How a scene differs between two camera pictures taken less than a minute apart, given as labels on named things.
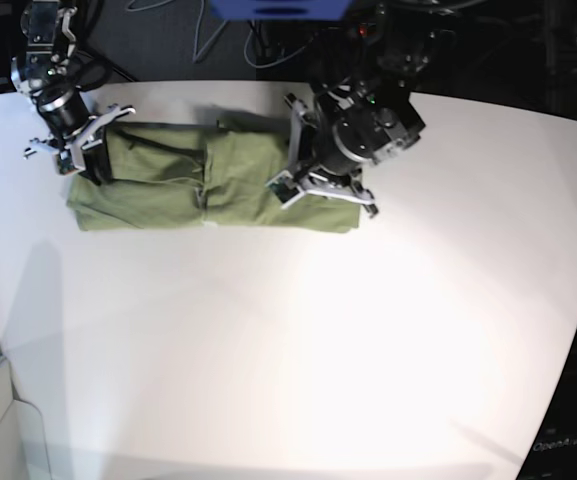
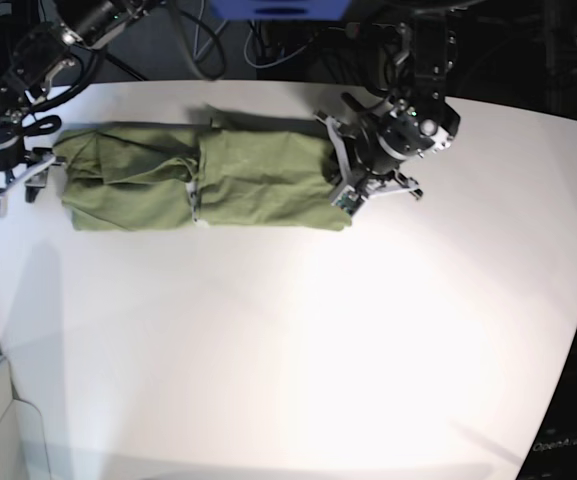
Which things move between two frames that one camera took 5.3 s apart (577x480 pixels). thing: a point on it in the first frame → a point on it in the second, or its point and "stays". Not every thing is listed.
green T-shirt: x=202 y=174 stays
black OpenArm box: x=572 y=443 stays
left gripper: x=74 y=131 → x=3 y=162
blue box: x=281 y=9 stays
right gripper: x=319 y=161 → x=371 y=147
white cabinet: x=6 y=438 stays
